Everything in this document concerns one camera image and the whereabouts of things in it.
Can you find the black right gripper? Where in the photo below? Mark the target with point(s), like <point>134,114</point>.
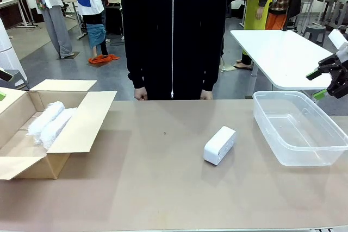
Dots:
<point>341,80</point>

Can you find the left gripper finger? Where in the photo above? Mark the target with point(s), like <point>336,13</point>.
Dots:
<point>6,76</point>
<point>2,97</point>

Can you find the bubble-wrapped white clock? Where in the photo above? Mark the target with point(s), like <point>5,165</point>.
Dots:
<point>57,131</point>
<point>46,116</point>

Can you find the person's left forearm black sleeve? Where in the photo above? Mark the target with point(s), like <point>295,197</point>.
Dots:
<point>210,71</point>

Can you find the person's right forearm black sleeve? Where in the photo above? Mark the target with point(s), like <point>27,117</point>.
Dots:
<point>136,71</point>

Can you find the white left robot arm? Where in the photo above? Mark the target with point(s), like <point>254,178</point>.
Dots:
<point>8,50</point>

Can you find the unwrapped white clock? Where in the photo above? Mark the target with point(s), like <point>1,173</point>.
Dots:
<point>218,146</point>

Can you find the person's left hand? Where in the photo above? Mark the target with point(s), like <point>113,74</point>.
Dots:
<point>206,95</point>

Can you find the person's right hand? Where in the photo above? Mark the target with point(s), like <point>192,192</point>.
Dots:
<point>140,94</point>

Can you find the clear plastic bin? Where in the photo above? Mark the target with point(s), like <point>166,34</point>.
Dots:
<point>299,134</point>

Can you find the grey plastic stool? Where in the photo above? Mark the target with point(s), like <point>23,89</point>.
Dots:
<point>314,31</point>

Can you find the white table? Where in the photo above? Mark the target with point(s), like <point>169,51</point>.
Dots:
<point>272,50</point>

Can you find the mannequin with grey trousers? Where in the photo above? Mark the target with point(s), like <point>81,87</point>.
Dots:
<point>55,25</point>

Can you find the person in orange trousers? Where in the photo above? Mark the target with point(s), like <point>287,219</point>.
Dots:
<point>277,17</point>

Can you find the open cardboard box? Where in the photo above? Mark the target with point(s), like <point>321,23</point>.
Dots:
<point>81,123</point>

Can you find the person in yellow apron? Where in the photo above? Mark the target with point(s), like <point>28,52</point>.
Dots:
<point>255,14</point>

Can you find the orange cloth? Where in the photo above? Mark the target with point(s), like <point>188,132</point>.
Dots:
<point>102,59</point>

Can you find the person torso black hoodie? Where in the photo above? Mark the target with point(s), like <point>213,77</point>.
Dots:
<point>174,25</point>

